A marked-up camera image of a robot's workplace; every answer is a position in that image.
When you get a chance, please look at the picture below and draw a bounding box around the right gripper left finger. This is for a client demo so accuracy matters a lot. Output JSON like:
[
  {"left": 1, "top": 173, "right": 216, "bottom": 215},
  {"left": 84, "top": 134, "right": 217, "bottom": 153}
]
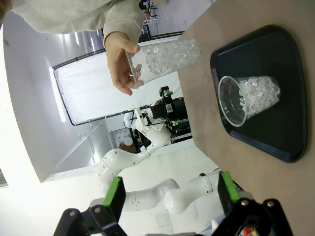
[{"left": 53, "top": 176, "right": 126, "bottom": 236}]

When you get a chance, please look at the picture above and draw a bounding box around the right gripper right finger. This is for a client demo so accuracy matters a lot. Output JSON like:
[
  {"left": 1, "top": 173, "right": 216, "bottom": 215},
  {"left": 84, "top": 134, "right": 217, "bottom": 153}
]
[{"left": 216, "top": 171, "right": 295, "bottom": 236}]

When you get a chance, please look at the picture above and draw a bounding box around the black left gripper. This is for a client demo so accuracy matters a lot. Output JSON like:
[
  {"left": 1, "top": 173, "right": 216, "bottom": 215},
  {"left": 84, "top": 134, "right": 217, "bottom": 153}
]
[{"left": 150, "top": 86, "right": 190, "bottom": 128}]

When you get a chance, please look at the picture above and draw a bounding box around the clear plastic cup with ice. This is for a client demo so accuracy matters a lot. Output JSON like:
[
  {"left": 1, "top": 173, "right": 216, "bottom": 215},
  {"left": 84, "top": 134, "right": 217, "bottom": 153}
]
[
  {"left": 124, "top": 38, "right": 202, "bottom": 89},
  {"left": 218, "top": 75, "right": 281, "bottom": 127}
]

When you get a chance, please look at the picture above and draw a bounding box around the person's right forearm cream sleeve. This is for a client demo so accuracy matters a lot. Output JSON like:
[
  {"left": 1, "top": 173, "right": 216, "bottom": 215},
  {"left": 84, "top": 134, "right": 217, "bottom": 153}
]
[{"left": 102, "top": 0, "right": 145, "bottom": 49}]

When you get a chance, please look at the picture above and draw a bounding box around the person's right hand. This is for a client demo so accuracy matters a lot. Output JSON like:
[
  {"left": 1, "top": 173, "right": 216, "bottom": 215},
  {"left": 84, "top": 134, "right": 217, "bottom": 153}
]
[{"left": 105, "top": 31, "right": 145, "bottom": 96}]

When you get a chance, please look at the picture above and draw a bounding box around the black plastic serving tray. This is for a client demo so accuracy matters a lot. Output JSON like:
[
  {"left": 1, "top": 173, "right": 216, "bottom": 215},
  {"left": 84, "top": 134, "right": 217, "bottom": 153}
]
[{"left": 210, "top": 24, "right": 308, "bottom": 163}]

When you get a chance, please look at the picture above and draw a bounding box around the person in cream sweatshirt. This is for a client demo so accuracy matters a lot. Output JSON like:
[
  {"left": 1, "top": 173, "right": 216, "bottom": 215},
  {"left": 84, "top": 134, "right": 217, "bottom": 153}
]
[{"left": 0, "top": 0, "right": 119, "bottom": 34}]

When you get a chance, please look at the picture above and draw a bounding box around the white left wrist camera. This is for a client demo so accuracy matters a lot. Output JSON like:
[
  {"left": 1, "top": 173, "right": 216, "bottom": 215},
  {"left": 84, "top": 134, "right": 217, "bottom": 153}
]
[{"left": 134, "top": 108, "right": 151, "bottom": 128}]

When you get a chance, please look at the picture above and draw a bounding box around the white backdrop screen black frame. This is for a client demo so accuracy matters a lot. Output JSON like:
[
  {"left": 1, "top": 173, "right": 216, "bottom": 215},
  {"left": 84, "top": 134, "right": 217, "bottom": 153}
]
[{"left": 50, "top": 30, "right": 185, "bottom": 126}]

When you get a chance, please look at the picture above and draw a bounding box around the white wire shelf rack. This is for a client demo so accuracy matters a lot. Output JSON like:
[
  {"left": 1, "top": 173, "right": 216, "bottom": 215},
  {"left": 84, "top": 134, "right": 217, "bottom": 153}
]
[{"left": 141, "top": 0, "right": 159, "bottom": 25}]

